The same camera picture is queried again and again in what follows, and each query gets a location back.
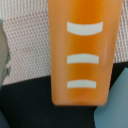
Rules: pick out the orange toy bread loaf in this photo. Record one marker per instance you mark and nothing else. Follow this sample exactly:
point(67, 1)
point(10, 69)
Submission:
point(83, 36)

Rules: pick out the light blue milk carton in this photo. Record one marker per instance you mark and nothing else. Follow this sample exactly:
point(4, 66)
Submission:
point(115, 113)

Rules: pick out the beige woven placemat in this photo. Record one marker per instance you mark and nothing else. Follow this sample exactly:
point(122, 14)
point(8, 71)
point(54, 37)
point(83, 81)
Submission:
point(26, 25)

